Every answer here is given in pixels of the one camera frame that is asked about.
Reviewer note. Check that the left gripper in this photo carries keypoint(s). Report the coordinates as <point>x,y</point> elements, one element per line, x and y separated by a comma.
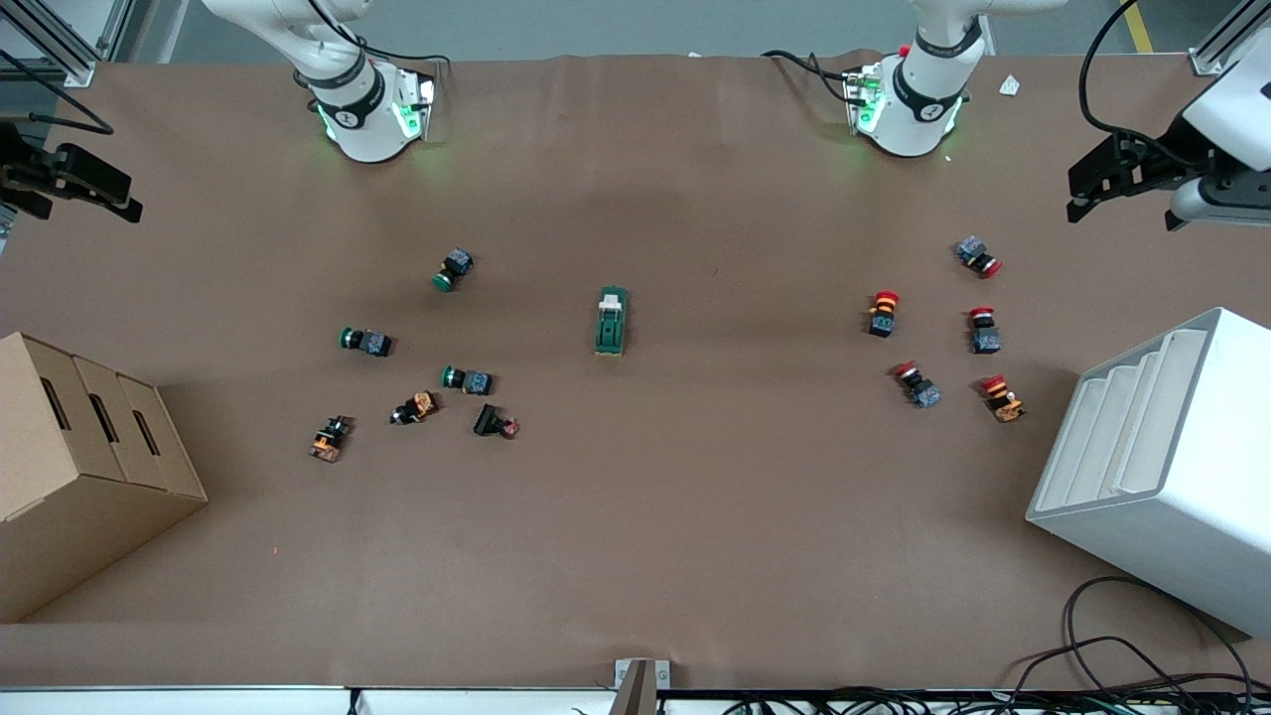
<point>1155,165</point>

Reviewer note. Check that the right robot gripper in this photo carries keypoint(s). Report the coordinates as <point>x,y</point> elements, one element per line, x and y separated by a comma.
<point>18,171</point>

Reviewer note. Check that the green terminal block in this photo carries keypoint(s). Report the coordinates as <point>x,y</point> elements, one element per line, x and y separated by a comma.
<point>612,323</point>

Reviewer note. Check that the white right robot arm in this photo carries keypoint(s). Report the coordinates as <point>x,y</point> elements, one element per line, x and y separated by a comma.
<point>367,119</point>

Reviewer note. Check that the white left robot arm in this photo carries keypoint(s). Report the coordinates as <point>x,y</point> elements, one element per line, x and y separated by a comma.
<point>914,109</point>

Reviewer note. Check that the small white paper scrap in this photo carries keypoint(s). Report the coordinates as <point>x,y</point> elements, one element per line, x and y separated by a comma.
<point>1010,85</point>

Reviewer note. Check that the red button grey block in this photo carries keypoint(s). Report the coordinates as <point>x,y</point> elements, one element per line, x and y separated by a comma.
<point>985,340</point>
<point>973,250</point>
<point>923,393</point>

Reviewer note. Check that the red button orange black block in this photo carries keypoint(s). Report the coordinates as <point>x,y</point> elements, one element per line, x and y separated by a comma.
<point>882,318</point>

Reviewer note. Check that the brown cardboard box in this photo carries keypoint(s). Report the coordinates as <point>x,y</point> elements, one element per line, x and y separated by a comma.
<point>79,516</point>

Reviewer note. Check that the white stepped rack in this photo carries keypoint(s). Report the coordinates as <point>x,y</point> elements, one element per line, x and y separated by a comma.
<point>1172,516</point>

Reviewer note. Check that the brown paper table cover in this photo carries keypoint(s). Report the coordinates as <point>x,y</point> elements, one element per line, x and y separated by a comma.
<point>695,516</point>

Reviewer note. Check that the aluminium frame post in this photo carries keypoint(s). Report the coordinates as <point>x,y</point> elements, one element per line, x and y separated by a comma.
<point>1206,62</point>
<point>74,68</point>

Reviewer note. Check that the green push button switch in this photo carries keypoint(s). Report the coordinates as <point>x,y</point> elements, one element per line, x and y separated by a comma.
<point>372,344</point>
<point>457,264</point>
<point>477,382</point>

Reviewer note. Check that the black switch orange block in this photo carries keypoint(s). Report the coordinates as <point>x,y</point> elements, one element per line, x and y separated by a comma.
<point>417,405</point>
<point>328,442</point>

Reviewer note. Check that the black square switch red block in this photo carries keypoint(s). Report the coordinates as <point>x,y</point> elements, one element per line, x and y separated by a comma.
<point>487,420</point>

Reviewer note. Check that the aluminium post bracket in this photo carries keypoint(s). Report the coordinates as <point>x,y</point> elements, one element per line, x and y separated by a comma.
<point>640,685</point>

